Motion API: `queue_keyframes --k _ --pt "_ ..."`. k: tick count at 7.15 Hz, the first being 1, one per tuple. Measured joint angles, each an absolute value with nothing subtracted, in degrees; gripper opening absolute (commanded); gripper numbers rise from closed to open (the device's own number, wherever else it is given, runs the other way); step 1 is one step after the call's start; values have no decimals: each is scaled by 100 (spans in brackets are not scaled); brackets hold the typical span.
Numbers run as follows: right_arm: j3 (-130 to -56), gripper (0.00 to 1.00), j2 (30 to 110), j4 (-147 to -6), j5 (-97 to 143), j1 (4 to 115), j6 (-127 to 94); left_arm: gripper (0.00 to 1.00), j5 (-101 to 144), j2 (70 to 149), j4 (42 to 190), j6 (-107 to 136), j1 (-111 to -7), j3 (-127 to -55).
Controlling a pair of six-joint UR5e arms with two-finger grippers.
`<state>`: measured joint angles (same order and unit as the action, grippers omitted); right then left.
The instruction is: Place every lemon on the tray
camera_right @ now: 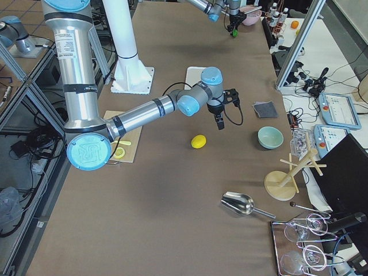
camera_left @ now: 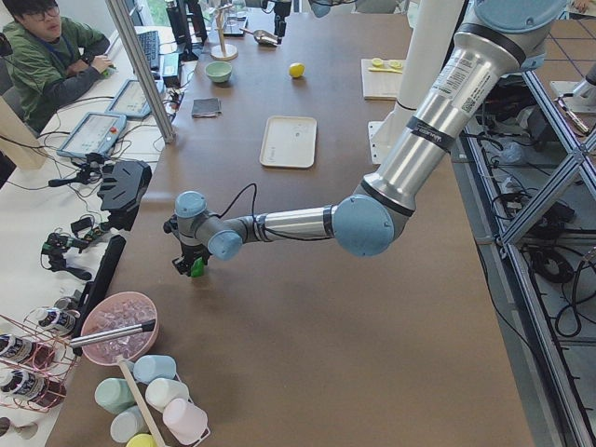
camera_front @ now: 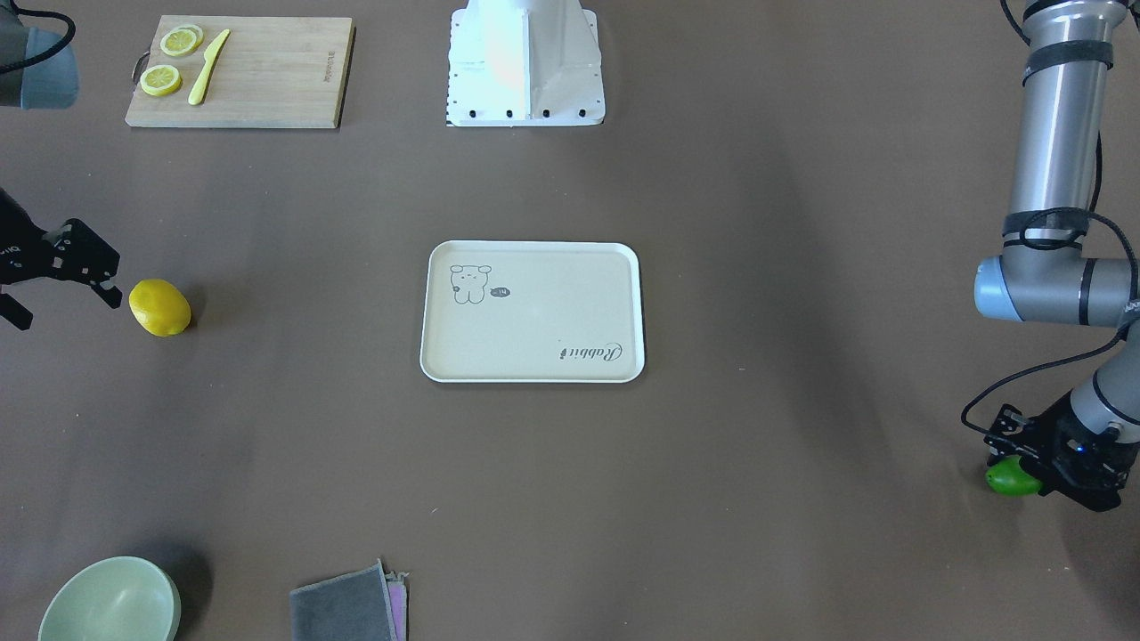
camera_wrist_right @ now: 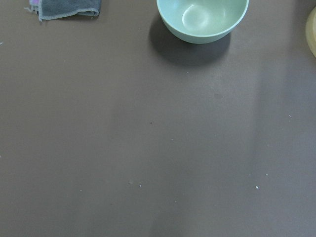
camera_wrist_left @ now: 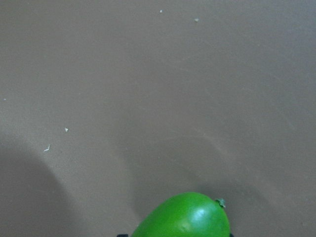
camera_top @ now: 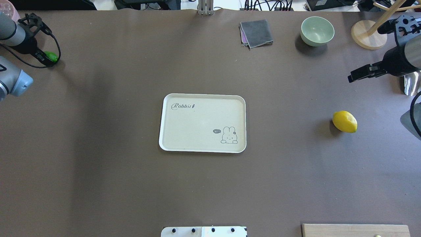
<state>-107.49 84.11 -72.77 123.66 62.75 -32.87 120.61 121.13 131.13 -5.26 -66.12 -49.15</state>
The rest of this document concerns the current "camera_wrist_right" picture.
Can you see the mint green bowl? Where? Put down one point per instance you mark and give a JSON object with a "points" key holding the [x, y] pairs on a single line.
{"points": [[201, 21]]}

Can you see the grey folded cloth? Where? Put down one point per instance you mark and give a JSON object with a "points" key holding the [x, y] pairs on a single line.
{"points": [[56, 9]]}

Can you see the pale yellow round plate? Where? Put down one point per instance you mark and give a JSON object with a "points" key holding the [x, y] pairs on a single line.
{"points": [[310, 31]]}

